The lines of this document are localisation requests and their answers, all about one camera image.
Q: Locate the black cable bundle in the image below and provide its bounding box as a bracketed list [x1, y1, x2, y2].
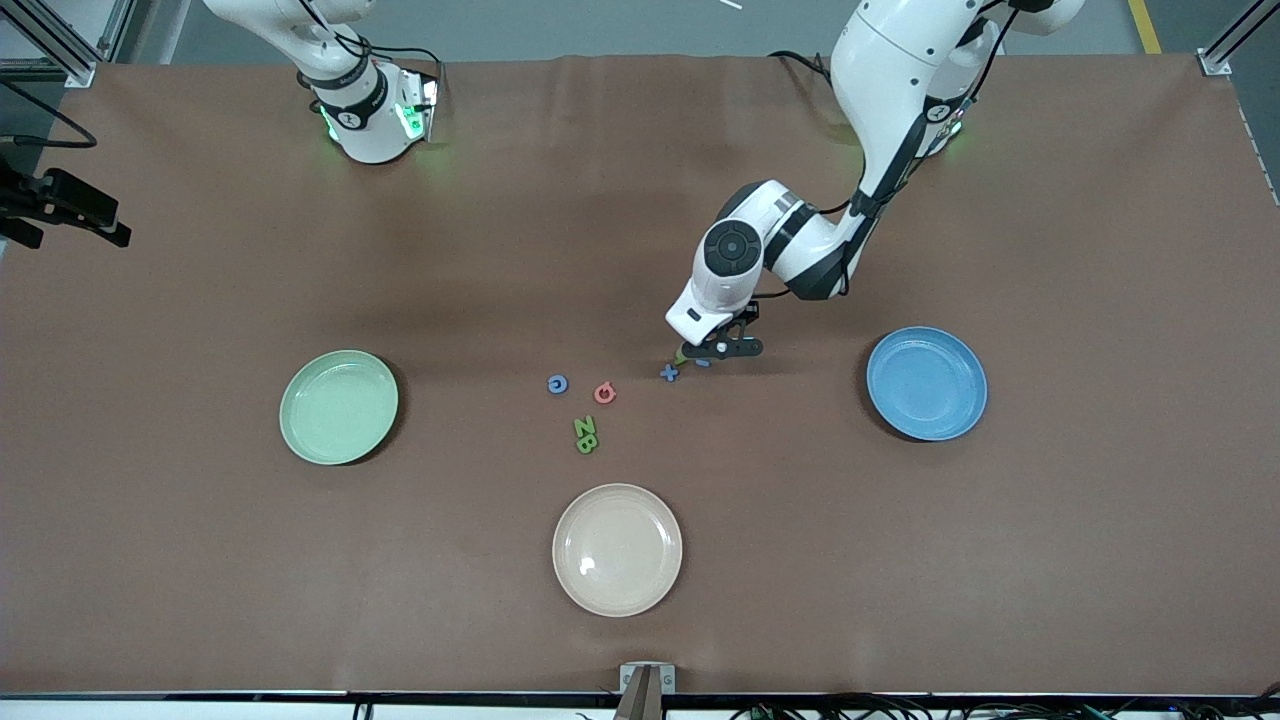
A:
[730, 683, 1280, 720]

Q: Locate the green plate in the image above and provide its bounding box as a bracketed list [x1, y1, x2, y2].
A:
[279, 349, 400, 466]

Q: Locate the grey metal mount bracket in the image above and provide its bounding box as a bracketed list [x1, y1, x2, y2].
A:
[619, 662, 677, 720]

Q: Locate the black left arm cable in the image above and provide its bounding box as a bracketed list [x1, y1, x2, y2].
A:
[755, 0, 1011, 301]

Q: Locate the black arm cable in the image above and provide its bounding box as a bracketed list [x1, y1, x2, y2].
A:
[290, 0, 443, 111]
[755, 0, 1011, 301]

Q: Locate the beige plate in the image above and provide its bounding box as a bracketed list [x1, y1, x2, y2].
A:
[552, 483, 684, 618]

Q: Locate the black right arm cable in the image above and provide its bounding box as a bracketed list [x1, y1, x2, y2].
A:
[290, 0, 443, 111]

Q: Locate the blue plate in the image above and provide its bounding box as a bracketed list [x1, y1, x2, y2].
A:
[866, 326, 989, 442]

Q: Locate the metal base connector plate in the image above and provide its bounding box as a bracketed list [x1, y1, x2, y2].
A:
[395, 68, 442, 143]

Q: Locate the aluminium frame profile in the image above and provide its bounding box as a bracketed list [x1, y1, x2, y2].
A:
[0, 0, 136, 89]
[1198, 0, 1280, 78]

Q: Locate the brown table mat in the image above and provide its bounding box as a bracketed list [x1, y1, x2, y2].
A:
[0, 52, 1280, 698]

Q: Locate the black base cable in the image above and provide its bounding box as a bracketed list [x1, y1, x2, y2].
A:
[768, 50, 836, 86]

